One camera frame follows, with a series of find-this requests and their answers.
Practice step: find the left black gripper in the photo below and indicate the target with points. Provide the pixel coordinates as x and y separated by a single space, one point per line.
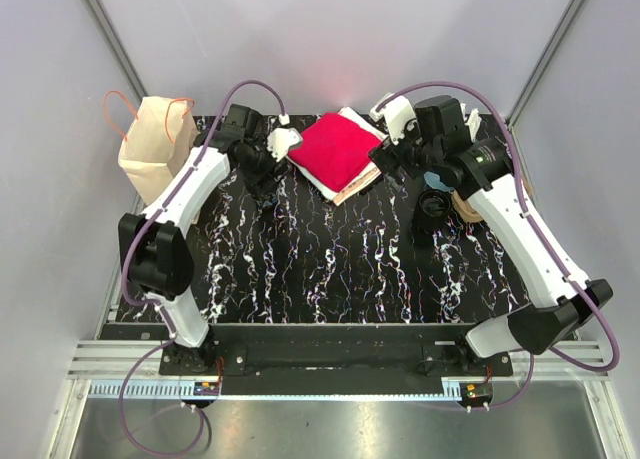
272 164

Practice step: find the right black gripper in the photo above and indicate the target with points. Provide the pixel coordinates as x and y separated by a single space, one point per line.
386 155

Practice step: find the black coffee cup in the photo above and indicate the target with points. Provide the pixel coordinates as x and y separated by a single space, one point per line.
262 189

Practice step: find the paper takeout bag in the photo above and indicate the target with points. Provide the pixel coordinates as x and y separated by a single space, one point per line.
158 142

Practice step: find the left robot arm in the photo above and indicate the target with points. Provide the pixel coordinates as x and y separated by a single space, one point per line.
157 268

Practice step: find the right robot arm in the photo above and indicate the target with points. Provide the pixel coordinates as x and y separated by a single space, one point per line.
437 135

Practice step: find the blue straw holder cup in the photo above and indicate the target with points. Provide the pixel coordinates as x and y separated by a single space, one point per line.
433 181

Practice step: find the black cup lid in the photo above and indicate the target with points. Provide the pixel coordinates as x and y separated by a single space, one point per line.
431 210

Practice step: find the red folded cloth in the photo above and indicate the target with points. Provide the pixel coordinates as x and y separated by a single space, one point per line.
334 150

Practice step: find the bottom cardboard cup carrier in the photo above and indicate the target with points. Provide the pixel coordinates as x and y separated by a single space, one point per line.
470 215

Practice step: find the stack of napkins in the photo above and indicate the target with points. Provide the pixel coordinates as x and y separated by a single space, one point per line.
365 178

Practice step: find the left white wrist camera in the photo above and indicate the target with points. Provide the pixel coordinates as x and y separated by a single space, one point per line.
283 138

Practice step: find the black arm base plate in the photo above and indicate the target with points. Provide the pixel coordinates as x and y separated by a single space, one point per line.
335 361

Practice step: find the aluminium frame rail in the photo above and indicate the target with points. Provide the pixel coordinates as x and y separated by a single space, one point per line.
545 410

